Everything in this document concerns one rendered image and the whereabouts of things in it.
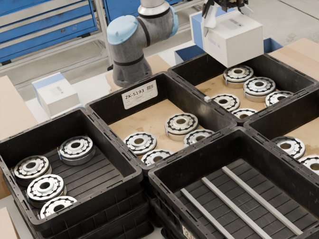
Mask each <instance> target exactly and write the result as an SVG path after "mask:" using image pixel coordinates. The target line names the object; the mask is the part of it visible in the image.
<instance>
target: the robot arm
mask: <svg viewBox="0 0 319 239"><path fill-rule="evenodd" d="M140 1H141V5H140V6H139V8H138V13H139V16H138V17H134V16H132V15H126V16H121V17H118V18H116V19H115V20H113V21H112V22H111V23H110V24H109V25H108V28H107V36H108V37H107V39H108V42H109V45H110V49H111V53H112V57H113V62H114V64H113V81H114V83H115V84H116V85H117V86H119V87H122V88H123V87H126V86H128V85H130V84H133V83H135V82H138V81H140V80H142V79H145V78H147V77H149V76H151V75H152V70H151V66H150V65H149V63H148V61H147V60H146V58H145V57H144V53H143V49H145V48H147V47H149V46H151V45H154V44H156V43H158V42H161V41H163V40H167V39H169V38H170V37H172V36H174V35H175V34H176V32H177V30H178V17H177V15H176V11H175V10H174V8H173V7H172V6H171V5H169V3H168V2H166V1H165V0H140ZM214 2H215V3H217V4H218V5H219V6H221V7H222V10H223V11H225V12H227V10H228V9H230V8H234V7H238V11H239V12H241V13H242V14H244V15H246V16H248V17H249V14H253V11H252V10H251V9H250V8H248V7H247V5H248V0H204V3H203V8H202V32H203V36H204V37H206V35H207V33H208V28H215V27H216V25H217V20H216V13H217V6H214V4H215V3H214Z"/></svg>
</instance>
